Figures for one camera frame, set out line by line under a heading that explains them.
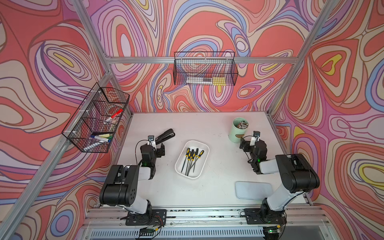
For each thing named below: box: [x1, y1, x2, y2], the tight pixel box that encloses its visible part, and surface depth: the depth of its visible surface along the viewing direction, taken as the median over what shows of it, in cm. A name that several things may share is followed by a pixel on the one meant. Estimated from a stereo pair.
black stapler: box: [155, 128, 176, 145], surface depth 104 cm
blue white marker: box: [90, 135, 111, 143], surface depth 71 cm
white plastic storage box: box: [191, 140, 210, 179], surface depth 95 cm
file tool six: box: [181, 147, 190, 173], surface depth 97 cm
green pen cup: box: [228, 117, 249, 144], surface depth 97 cm
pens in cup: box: [236, 120, 249, 129], surface depth 90 cm
